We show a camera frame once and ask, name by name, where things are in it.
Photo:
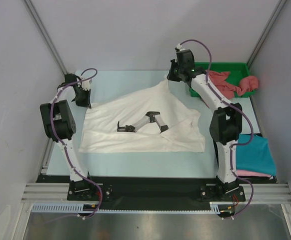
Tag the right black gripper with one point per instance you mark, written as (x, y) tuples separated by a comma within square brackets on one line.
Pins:
[(170, 76)]

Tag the aluminium frame post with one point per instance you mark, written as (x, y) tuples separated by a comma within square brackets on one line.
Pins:
[(33, 13), (279, 8)]

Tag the salmon red t-shirt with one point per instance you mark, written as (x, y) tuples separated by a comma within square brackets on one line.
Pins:
[(243, 89)]

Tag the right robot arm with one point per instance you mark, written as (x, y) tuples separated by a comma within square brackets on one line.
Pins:
[(226, 121)]

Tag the pink folded t-shirt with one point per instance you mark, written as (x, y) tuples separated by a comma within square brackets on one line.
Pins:
[(246, 173)]

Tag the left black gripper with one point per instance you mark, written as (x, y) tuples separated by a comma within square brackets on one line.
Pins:
[(86, 103)]

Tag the right aluminium frame post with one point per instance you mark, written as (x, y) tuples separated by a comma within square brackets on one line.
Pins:
[(279, 8)]

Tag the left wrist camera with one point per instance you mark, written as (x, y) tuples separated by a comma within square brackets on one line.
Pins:
[(86, 83)]

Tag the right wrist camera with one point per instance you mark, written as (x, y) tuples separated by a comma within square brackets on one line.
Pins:
[(179, 48)]

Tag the left aluminium frame post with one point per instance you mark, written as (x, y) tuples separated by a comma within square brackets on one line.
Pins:
[(33, 13)]

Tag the teal folded t-shirt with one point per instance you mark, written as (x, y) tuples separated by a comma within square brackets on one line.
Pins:
[(256, 157)]

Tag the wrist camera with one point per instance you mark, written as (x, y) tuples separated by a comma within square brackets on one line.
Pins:
[(179, 48), (86, 83)]

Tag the light blue cable duct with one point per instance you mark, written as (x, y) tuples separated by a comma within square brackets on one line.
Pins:
[(58, 208)]

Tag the aluminium front rail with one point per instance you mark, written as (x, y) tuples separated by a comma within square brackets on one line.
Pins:
[(57, 193)]

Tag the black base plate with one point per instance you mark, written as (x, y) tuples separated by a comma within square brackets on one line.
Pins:
[(149, 193)]

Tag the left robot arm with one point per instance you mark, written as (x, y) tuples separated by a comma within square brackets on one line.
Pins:
[(60, 126)]

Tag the white t-shirt with robot print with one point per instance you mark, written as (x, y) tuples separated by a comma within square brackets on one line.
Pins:
[(147, 120)]

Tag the green plastic bin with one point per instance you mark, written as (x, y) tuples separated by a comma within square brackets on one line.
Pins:
[(237, 69)]

